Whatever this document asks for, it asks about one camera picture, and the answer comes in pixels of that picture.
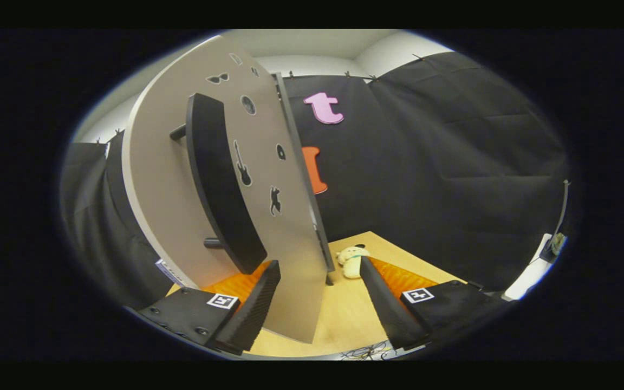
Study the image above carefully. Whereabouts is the cream plush toy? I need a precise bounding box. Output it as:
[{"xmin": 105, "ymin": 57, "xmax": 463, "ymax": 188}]
[{"xmin": 336, "ymin": 245, "xmax": 371, "ymax": 280}]

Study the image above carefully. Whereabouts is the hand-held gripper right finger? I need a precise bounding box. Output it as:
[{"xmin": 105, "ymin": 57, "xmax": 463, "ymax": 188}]
[{"xmin": 360, "ymin": 256, "xmax": 510, "ymax": 351}]

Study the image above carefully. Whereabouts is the stack of books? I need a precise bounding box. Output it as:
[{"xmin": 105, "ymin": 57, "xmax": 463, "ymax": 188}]
[{"xmin": 155, "ymin": 259, "xmax": 185, "ymax": 288}]

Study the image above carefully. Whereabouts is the black backdrop cloth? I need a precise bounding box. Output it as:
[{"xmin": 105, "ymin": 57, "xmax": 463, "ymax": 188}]
[{"xmin": 60, "ymin": 50, "xmax": 570, "ymax": 309}]

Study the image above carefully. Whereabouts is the grey cabinet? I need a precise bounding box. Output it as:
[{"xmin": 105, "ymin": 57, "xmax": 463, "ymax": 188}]
[{"xmin": 273, "ymin": 72, "xmax": 336, "ymax": 287}]

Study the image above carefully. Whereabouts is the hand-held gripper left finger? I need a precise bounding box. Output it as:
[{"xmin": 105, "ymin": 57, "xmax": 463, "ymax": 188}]
[{"xmin": 138, "ymin": 259, "xmax": 282, "ymax": 356}]

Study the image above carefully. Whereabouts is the black door handle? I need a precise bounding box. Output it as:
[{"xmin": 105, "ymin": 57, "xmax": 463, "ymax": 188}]
[{"xmin": 170, "ymin": 93, "xmax": 268, "ymax": 275}]

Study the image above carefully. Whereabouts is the beige cabinet door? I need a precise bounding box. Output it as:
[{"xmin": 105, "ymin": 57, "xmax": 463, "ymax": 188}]
[{"xmin": 121, "ymin": 35, "xmax": 335, "ymax": 345}]

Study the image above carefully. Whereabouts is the white side table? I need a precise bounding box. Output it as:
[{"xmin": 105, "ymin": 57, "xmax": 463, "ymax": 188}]
[{"xmin": 502, "ymin": 233, "xmax": 556, "ymax": 302}]

